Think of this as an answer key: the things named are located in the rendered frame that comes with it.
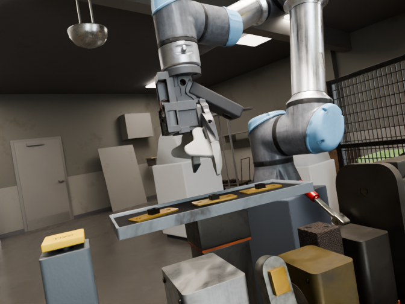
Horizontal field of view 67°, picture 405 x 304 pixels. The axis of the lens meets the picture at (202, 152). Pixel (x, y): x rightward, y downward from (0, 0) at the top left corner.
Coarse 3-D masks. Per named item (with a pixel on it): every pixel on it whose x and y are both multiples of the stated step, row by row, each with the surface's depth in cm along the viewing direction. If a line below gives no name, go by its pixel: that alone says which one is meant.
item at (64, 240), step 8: (72, 232) 50; (80, 232) 49; (48, 240) 47; (56, 240) 46; (64, 240) 46; (72, 240) 46; (80, 240) 47; (48, 248) 45; (56, 248) 45; (64, 248) 47
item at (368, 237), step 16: (352, 224) 57; (352, 240) 49; (368, 240) 48; (384, 240) 49; (352, 256) 49; (368, 256) 48; (384, 256) 49; (368, 272) 48; (384, 272) 49; (368, 288) 48; (384, 288) 49
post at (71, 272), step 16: (48, 256) 45; (64, 256) 45; (80, 256) 46; (48, 272) 44; (64, 272) 45; (80, 272) 46; (48, 288) 44; (64, 288) 45; (80, 288) 46; (96, 288) 51
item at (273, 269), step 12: (264, 264) 39; (276, 264) 40; (264, 276) 39; (276, 276) 38; (288, 276) 40; (264, 288) 39; (276, 288) 38; (288, 288) 38; (264, 300) 39; (276, 300) 38; (288, 300) 39
